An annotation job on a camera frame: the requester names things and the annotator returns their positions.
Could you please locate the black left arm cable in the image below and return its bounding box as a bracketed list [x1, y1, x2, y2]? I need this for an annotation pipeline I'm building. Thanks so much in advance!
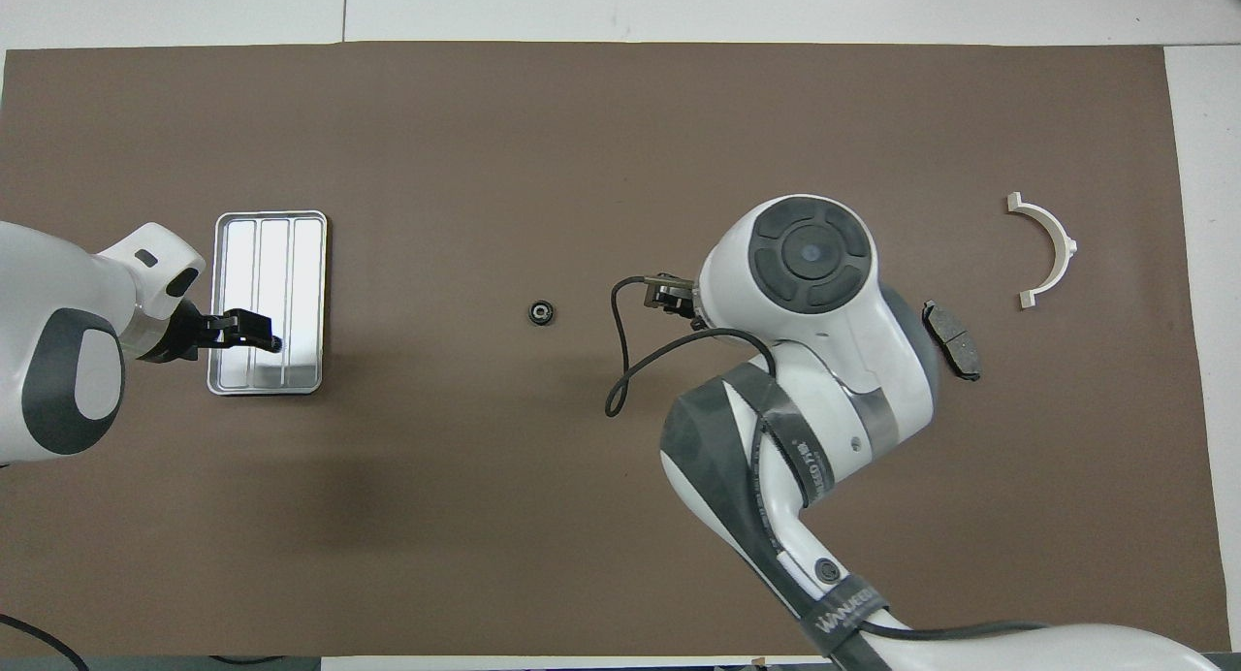
[0, 613, 90, 671]

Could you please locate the silver metal tray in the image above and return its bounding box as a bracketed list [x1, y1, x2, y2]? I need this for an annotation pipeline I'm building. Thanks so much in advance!
[207, 210, 329, 397]

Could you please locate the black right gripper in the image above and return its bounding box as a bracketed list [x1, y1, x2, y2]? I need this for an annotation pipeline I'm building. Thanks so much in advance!
[645, 273, 701, 321]

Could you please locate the brown table mat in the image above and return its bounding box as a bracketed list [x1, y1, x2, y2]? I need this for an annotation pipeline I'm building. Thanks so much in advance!
[0, 41, 1219, 658]

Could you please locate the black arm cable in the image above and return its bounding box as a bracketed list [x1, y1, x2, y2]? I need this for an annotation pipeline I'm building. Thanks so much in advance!
[605, 275, 1053, 643]
[0, 613, 90, 671]

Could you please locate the curved dark brake pad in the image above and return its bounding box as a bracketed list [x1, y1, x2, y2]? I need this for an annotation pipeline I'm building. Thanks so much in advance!
[921, 301, 982, 382]

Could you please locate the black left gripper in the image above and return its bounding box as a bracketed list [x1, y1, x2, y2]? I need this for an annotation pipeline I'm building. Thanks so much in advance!
[145, 301, 276, 364]

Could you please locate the white curved plastic bracket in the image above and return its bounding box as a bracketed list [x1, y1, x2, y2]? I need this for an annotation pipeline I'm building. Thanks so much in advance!
[1006, 192, 1078, 309]

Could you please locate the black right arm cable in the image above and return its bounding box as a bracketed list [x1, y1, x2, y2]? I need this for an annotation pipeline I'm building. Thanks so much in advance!
[605, 275, 1053, 643]

